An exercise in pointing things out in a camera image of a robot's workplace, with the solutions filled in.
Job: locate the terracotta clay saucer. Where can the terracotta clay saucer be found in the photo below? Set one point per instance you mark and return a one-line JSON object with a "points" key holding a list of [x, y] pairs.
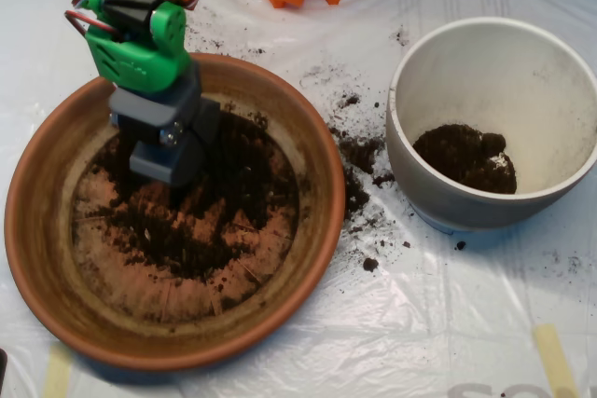
{"points": [[42, 230]]}

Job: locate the long beige masking tape strip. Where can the long beige masking tape strip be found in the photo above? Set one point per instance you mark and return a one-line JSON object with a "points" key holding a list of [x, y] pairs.
{"points": [[57, 374], [555, 360]]}

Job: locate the spilled soil pile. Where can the spilled soil pile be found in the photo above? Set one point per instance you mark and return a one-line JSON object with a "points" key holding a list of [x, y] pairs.
{"points": [[359, 151]]}

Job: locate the black object at edge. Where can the black object at edge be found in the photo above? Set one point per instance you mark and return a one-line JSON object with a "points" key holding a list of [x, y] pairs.
{"points": [[3, 367]]}

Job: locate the dark soil heap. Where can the dark soil heap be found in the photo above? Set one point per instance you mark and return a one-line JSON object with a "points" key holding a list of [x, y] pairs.
{"points": [[242, 160]]}

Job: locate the clear plastic cover sheet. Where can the clear plastic cover sheet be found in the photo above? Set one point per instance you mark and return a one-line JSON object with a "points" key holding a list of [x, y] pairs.
{"points": [[420, 323]]}

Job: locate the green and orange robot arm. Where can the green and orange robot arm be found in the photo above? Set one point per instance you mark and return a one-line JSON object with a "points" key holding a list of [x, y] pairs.
{"points": [[140, 62]]}

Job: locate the small dark food piece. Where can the small dark food piece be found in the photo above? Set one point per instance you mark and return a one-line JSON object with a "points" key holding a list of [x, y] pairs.
{"points": [[461, 245]]}

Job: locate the white ceramic pot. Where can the white ceramic pot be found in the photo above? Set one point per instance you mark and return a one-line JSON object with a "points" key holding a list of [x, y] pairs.
{"points": [[420, 188]]}

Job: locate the dark brown food chunk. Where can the dark brown food chunk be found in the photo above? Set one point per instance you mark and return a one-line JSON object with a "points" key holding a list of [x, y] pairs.
{"points": [[370, 264]]}

